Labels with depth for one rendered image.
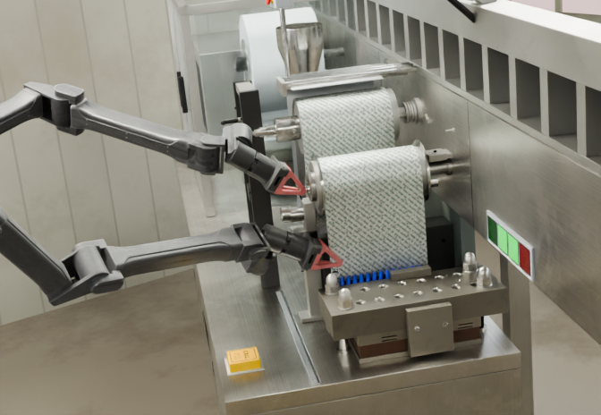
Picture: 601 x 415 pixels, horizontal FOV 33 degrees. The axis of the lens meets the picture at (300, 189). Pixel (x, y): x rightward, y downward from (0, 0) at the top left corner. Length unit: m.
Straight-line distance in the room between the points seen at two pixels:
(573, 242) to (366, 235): 0.69
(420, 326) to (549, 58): 0.72
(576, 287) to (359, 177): 0.69
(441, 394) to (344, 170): 0.55
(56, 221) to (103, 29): 0.98
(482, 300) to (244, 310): 0.65
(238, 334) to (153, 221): 2.89
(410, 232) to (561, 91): 0.68
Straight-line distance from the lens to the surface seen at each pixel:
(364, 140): 2.55
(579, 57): 1.69
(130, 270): 2.11
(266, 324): 2.50
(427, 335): 2.25
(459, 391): 2.28
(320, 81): 2.56
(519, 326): 2.73
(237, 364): 2.28
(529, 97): 1.99
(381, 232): 2.36
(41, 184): 5.06
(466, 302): 2.27
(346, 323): 2.21
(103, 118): 2.36
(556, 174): 1.82
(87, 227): 5.19
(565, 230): 1.83
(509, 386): 2.32
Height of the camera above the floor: 1.93
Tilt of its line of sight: 17 degrees down
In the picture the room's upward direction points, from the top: 6 degrees counter-clockwise
